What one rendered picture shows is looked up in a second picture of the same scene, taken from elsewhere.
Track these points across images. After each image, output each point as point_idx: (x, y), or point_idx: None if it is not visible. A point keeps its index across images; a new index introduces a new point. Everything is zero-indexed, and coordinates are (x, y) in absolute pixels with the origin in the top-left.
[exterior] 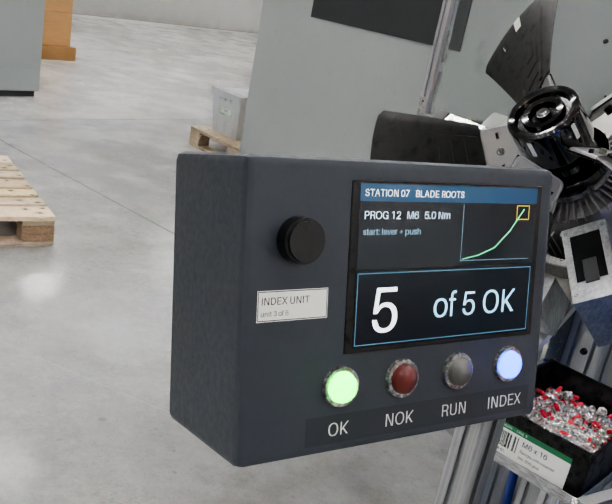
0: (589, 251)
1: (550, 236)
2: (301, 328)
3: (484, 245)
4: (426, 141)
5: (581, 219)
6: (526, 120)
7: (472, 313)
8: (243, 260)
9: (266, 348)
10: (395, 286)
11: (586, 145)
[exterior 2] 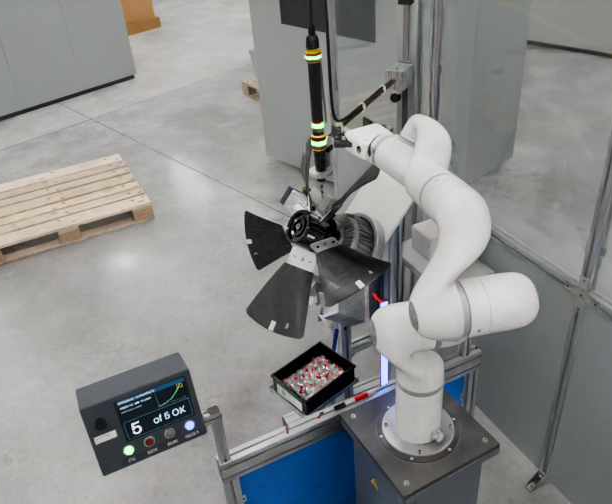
0: None
1: None
2: (110, 441)
3: (167, 399)
4: (263, 230)
5: None
6: (292, 230)
7: (169, 417)
8: (87, 432)
9: (101, 449)
10: (137, 421)
11: (321, 238)
